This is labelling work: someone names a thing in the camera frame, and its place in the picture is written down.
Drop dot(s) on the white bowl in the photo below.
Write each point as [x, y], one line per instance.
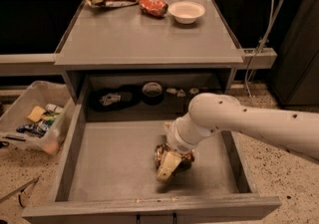
[186, 12]

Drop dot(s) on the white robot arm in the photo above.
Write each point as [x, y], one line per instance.
[209, 114]

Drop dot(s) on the red soda can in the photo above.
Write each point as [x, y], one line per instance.
[157, 8]

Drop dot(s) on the clear plastic bin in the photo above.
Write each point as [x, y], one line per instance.
[39, 93]

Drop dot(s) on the grey counter cabinet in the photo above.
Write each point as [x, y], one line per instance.
[127, 39]

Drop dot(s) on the yellow sponge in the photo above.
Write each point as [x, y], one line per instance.
[36, 114]

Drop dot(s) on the open grey drawer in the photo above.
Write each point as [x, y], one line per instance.
[107, 172]

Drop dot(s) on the small white can in bin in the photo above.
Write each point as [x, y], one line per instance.
[53, 108]

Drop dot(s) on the blue snack wrapper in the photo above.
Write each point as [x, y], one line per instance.
[38, 129]

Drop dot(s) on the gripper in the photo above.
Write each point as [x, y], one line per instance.
[176, 142]

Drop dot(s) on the crushed orange soda can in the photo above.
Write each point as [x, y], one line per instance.
[187, 159]

